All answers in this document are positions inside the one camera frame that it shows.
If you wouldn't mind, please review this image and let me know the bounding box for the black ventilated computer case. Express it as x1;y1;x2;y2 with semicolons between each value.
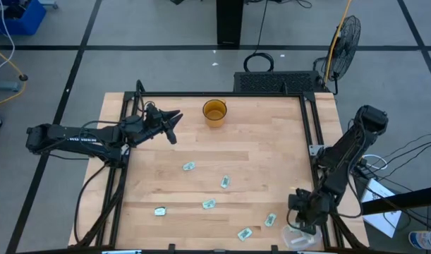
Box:
233;70;322;94

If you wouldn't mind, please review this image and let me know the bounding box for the blue bin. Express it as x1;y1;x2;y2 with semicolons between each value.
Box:
0;0;47;36

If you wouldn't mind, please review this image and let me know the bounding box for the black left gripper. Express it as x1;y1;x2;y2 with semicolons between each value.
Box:
128;109;184;146

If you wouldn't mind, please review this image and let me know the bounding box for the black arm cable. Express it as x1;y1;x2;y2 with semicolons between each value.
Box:
73;162;112;245

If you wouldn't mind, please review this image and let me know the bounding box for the yellow hanging cable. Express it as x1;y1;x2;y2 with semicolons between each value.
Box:
323;0;353;85

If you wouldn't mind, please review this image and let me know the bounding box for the yellow hose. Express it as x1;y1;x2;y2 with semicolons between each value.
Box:
0;42;28;110

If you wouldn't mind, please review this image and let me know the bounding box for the amber plastic cup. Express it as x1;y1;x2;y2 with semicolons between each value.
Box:
202;99;228;128

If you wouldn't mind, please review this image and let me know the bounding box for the black pillar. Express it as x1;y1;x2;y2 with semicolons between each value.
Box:
216;0;245;47

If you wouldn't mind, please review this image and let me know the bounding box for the white cable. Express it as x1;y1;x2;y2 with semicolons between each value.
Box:
0;0;17;78

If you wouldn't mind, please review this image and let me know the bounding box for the plastic bottle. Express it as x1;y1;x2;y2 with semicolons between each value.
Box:
408;229;431;250

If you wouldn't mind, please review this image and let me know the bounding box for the grey stand foot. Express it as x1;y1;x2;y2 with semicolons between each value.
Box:
0;81;20;92

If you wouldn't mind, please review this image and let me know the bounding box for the black aluminium table frame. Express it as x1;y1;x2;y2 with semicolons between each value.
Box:
68;90;370;254

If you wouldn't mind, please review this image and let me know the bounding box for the white box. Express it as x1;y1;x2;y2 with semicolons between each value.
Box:
362;178;403;238

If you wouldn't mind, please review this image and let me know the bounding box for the silver mounting plate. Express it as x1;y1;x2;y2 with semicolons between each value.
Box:
308;143;324;157

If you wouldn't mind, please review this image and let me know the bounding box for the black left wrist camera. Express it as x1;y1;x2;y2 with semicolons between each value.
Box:
144;104;164;128

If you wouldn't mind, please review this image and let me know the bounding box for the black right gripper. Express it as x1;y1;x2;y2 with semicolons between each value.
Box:
289;189;332;236

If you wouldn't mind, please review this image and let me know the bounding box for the black power cable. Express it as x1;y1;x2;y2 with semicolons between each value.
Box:
243;0;275;73

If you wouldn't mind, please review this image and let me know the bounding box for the clear plastic container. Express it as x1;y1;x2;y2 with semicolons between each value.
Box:
281;224;324;252

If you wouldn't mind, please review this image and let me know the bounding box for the black floor fan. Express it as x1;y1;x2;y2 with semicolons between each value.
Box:
312;15;363;95

